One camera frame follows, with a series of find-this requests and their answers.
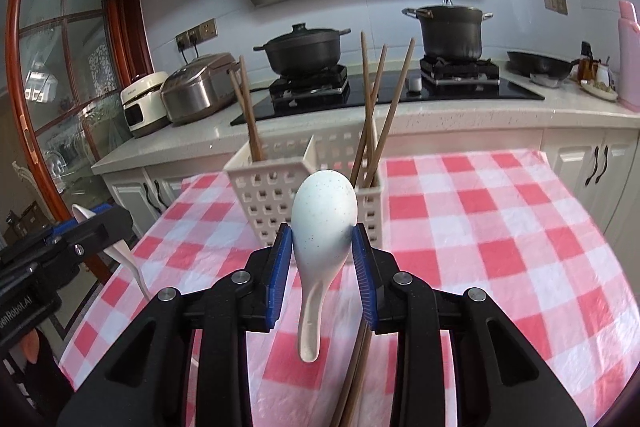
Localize white ceramic spoon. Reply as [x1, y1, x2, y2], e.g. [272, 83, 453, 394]
[72, 204, 152, 301]
[291, 170, 358, 363]

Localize brown wooden chopstick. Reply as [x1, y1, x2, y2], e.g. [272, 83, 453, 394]
[226, 68, 263, 162]
[340, 329, 372, 427]
[360, 31, 374, 188]
[363, 38, 416, 187]
[330, 319, 371, 427]
[349, 32, 387, 187]
[349, 122, 370, 187]
[240, 56, 264, 162]

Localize white kitchen counter cabinets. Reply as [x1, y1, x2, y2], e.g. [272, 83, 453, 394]
[92, 77, 639, 243]

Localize person left hand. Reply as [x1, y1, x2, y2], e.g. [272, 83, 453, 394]
[20, 329, 39, 364]

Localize beige perforated utensil basket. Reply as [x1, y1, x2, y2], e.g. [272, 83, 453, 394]
[222, 126, 385, 249]

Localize red white checkered tablecloth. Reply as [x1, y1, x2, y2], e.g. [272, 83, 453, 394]
[60, 150, 639, 426]

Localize black gas stove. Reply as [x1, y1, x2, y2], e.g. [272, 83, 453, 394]
[229, 56, 547, 127]

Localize silver rice cooker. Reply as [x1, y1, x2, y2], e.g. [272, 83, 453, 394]
[160, 52, 236, 126]

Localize white small oven appliance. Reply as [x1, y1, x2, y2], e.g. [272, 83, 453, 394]
[120, 72, 169, 138]

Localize black casserole pot with lid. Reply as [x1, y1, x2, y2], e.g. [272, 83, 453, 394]
[253, 23, 352, 76]

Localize red framed glass door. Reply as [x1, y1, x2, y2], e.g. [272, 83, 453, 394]
[1, 0, 152, 223]

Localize black stock pot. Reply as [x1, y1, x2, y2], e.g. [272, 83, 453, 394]
[401, 0, 494, 62]

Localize black frying pan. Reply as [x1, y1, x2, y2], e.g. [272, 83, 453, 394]
[506, 51, 579, 89]

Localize tray with cups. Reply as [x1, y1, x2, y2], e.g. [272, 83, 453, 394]
[577, 41, 618, 102]

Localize pink thermos bottle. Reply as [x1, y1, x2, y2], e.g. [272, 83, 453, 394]
[616, 0, 640, 113]

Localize gold wall socket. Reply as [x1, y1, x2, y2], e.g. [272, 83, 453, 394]
[175, 18, 218, 51]

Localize gold wall switch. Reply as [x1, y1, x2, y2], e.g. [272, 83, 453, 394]
[544, 0, 568, 15]

